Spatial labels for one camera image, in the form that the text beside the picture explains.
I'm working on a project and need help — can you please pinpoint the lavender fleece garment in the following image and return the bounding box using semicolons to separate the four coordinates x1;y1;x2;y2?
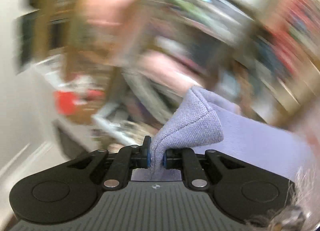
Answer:
131;86;317;182

